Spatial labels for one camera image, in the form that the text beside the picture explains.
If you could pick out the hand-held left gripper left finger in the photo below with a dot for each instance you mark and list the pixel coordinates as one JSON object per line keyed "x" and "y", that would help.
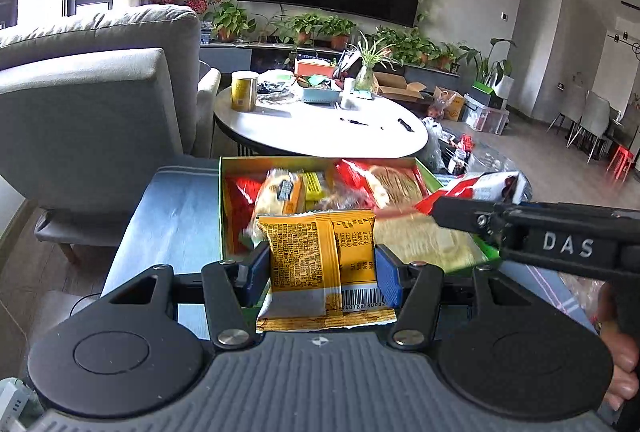
{"x": 257, "y": 269}

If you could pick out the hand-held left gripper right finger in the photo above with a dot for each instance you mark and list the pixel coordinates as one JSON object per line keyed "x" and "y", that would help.
{"x": 387, "y": 277}

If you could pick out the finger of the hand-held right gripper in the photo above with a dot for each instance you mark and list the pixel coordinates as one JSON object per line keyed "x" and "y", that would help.
{"x": 575, "y": 208}
{"x": 465, "y": 214}

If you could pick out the red and white snack packet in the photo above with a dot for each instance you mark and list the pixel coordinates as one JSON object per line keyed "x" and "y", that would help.
{"x": 485, "y": 187}

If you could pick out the clear pale biscuit packet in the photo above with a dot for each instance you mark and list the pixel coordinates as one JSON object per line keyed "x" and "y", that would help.
{"x": 425, "y": 237}

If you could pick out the orange foil snack packet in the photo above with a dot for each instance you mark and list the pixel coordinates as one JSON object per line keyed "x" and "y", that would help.
{"x": 305, "y": 262}

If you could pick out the green cardboard box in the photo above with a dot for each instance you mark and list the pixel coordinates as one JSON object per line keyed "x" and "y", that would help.
{"x": 430, "y": 177}

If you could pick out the red round cake packet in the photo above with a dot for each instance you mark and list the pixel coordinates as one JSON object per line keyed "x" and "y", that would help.
{"x": 390, "y": 184}

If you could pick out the person's right hand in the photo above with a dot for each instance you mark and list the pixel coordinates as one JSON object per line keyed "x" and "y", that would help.
{"x": 625, "y": 372}

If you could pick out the red stool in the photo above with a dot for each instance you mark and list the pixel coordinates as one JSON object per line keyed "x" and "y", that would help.
{"x": 620, "y": 161}

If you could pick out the clear plastic bag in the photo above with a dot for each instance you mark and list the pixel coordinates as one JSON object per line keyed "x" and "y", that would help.
{"x": 432, "y": 141}

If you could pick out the white dining chair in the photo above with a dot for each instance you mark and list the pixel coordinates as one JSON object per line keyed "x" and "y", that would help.
{"x": 562, "y": 116}
{"x": 595, "y": 121}

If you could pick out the blue striped tablecloth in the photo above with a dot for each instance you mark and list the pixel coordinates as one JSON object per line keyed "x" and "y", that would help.
{"x": 170, "y": 222}

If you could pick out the clear plastic storage box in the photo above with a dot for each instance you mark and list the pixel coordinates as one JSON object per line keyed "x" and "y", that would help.
{"x": 487, "y": 116}

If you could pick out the kraft paper bag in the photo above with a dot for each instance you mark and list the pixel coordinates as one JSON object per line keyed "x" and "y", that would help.
{"x": 450, "y": 106}

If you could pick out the green lidded black box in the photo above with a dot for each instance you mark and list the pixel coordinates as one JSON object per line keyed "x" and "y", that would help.
{"x": 487, "y": 92}

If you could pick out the large leaf plant white pot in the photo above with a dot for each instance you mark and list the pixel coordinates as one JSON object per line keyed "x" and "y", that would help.
{"x": 502, "y": 81}

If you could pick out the open cardboard box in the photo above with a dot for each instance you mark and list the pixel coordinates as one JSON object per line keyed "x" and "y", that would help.
{"x": 400, "y": 89}

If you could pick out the black pen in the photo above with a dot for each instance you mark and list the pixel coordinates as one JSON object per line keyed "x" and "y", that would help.
{"x": 355, "y": 121}

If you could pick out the round white table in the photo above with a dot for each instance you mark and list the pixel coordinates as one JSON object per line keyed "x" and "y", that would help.
{"x": 310, "y": 131}

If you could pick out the small teal box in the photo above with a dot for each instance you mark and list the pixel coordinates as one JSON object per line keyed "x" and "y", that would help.
{"x": 364, "y": 94}

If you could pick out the potted green plant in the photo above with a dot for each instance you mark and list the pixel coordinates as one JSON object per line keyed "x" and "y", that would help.
{"x": 227, "y": 19}
{"x": 445, "y": 56}
{"x": 410, "y": 44}
{"x": 305, "y": 26}
{"x": 337, "y": 31}

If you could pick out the small white bottle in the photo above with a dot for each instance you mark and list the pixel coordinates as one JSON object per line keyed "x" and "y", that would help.
{"x": 348, "y": 94}

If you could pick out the spider plant in glass vase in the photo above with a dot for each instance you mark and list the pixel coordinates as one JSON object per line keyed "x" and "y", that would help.
{"x": 365, "y": 76}

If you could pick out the light grey sofa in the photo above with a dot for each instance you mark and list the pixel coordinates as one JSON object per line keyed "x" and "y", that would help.
{"x": 207, "y": 106}

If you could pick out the yellow can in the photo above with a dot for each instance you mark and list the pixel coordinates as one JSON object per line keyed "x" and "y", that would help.
{"x": 244, "y": 91}

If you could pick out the pile of small wrappers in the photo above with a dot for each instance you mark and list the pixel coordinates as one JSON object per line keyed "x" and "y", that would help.
{"x": 277, "y": 91}

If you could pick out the blue plastic basin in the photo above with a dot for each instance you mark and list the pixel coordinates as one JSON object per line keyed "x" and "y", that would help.
{"x": 320, "y": 95}

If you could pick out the orange storage basket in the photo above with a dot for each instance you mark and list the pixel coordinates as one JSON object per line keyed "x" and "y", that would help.
{"x": 315, "y": 67}

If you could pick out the dark television console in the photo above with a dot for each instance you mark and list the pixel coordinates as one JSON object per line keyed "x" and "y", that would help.
{"x": 225, "y": 56}

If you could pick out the grey armchair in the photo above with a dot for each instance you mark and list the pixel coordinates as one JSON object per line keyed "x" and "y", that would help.
{"x": 90, "y": 111}

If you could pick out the white power strip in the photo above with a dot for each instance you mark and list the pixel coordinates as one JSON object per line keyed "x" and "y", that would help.
{"x": 17, "y": 404}

